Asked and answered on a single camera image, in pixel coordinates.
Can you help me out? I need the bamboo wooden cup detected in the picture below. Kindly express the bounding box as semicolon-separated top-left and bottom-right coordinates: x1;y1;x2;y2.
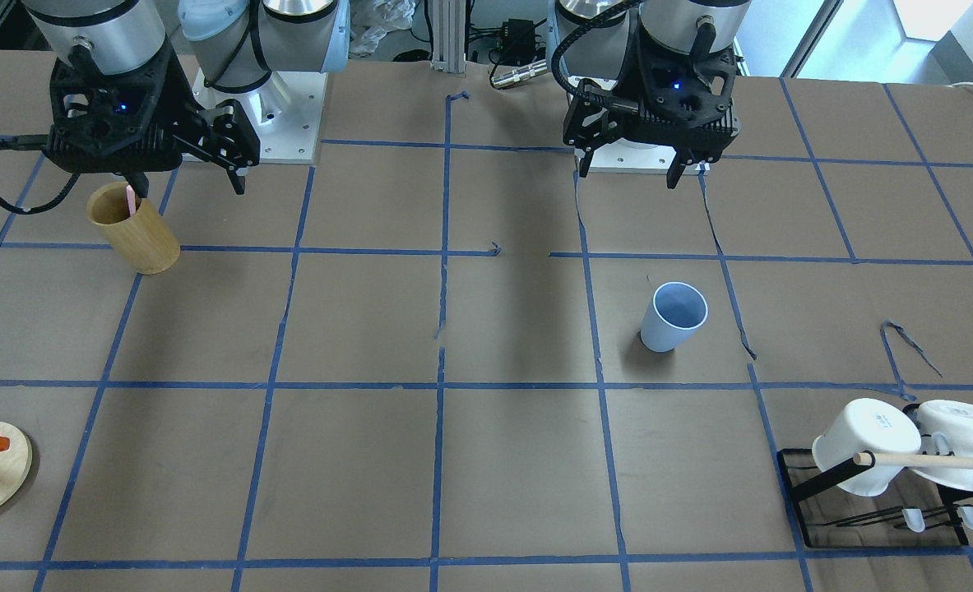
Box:
86;183;180;275

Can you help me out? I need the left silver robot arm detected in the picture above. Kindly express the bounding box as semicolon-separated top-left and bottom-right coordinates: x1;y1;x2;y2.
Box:
546;1;750;188

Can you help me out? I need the black corrugated cable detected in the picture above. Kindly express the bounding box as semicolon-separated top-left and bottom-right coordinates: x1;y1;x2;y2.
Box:
550;0;645;112

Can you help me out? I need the white mug near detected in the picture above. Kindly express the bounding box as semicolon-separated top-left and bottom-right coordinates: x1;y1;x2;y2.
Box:
812;398;922;471

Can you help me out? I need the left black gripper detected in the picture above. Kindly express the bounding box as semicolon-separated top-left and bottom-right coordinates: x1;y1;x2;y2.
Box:
563;48;739;190

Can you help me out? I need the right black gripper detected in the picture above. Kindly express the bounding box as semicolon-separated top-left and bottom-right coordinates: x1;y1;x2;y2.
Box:
45;45;261;199

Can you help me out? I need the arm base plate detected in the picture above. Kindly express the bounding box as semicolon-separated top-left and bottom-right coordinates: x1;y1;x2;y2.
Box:
231;72;329;164
563;138;675;175

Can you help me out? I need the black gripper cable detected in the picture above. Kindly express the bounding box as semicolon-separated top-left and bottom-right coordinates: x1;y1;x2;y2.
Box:
0;136;84;215

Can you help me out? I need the white mug far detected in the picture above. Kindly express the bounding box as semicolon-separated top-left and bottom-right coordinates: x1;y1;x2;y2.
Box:
911;400;973;492

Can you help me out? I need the aluminium frame post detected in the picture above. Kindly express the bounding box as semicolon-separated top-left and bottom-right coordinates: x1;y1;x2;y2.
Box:
424;1;471;77

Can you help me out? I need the black wire mug rack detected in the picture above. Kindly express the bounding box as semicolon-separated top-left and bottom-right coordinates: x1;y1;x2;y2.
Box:
776;401;973;548

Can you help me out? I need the light blue plastic cup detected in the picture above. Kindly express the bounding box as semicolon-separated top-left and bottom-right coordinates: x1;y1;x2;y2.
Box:
640;281;709;353

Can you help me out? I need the pink chopstick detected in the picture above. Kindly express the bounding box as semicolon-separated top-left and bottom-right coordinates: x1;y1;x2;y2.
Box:
125;185;139;219

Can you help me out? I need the white mug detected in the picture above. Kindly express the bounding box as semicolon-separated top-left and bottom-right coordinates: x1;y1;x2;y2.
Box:
812;398;922;471
911;400;973;492

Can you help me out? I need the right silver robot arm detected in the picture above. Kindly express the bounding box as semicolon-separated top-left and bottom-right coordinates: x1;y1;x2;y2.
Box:
24;1;350;197

